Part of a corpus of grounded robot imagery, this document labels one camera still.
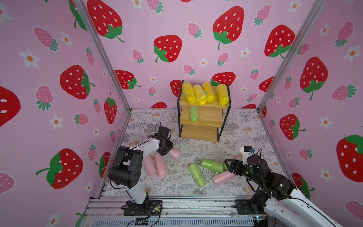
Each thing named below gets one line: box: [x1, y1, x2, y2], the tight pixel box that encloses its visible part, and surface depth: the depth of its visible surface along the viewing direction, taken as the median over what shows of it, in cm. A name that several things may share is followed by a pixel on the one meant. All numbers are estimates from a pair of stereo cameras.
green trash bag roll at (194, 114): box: [190, 106, 199, 122], surface depth 92 cm
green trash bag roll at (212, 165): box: [201, 158, 225, 174], surface depth 87 cm
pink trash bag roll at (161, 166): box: [155, 153, 168, 178], surface depth 88 cm
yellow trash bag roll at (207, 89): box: [202, 81, 216, 102], surface depth 80 cm
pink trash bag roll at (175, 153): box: [169, 147, 182, 160], surface depth 92 cm
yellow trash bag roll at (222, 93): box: [216, 83, 230, 105], surface depth 79 cm
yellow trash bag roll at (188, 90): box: [181, 81, 198, 105], surface depth 78 cm
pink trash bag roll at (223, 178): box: [211, 170, 236, 186], surface depth 83 cm
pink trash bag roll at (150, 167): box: [142, 155, 157, 177], surface depth 87 cm
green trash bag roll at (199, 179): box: [188, 163, 207, 188], surface depth 85 cm
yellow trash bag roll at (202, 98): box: [192, 84, 208, 105], surface depth 77 cm
